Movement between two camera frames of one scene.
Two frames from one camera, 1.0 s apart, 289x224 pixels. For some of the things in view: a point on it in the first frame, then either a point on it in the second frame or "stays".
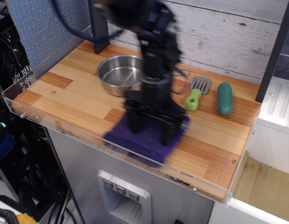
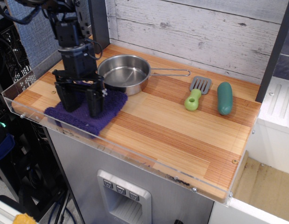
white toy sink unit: [264, 192] stays
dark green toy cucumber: [225, 98] stays
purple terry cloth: [148, 145] -> [80, 120]
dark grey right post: [277, 47] stays
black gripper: [154, 101] -> [79, 64]
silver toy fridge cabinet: [110, 188] stays
